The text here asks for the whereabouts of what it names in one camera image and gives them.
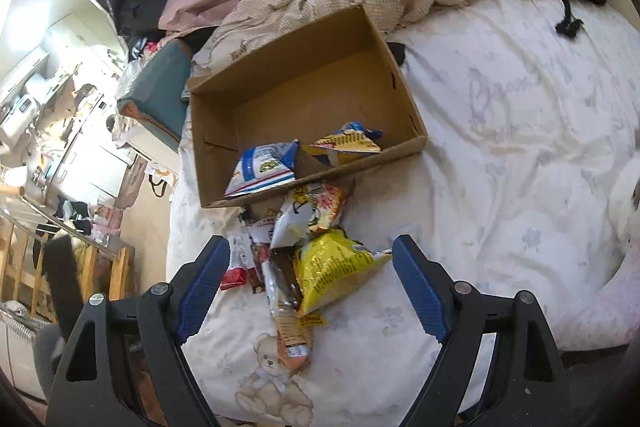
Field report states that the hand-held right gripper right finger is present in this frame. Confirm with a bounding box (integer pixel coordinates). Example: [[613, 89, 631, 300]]
[[391, 234, 576, 427]]

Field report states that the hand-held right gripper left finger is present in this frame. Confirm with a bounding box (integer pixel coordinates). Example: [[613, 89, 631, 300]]
[[45, 234, 231, 427]]

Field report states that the red white snack packet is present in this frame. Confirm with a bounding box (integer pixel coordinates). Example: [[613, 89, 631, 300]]
[[220, 227, 273, 292]]

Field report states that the white brown snack packet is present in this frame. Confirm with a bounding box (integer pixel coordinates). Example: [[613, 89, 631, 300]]
[[250, 239, 303, 310]]

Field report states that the orange snack packet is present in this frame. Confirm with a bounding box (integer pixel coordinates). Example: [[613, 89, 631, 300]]
[[274, 304, 326, 373]]

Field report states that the white yellow snack packet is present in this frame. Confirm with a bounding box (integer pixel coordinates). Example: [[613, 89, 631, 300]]
[[270, 182, 350, 250]]

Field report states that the cardboard box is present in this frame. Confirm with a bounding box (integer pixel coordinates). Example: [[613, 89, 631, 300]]
[[186, 5, 429, 209]]

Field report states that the white paper shopping bag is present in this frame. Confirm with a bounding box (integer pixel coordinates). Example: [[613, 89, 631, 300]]
[[147, 162, 178, 198]]

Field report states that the black hanging cloth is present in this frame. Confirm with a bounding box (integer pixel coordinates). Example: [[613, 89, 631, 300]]
[[42, 234, 83, 338]]

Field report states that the blue white snack packet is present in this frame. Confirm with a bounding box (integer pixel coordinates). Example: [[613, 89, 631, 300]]
[[224, 139, 301, 199]]

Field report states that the yellow blue snack packet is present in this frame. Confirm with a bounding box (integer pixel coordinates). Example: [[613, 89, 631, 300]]
[[301, 122, 385, 168]]

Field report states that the wooden rack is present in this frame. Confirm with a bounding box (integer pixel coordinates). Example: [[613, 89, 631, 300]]
[[0, 212, 136, 323]]

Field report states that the white bear-print bed sheet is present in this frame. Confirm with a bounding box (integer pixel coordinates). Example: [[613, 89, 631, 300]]
[[165, 0, 640, 427]]

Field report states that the white plush pillow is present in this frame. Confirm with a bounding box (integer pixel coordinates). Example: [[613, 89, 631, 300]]
[[565, 152, 640, 353]]

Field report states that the teal cushion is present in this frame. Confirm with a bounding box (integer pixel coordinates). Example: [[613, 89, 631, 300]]
[[116, 38, 195, 152]]

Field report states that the pink blanket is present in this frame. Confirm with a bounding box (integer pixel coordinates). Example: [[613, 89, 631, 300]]
[[157, 0, 251, 32]]

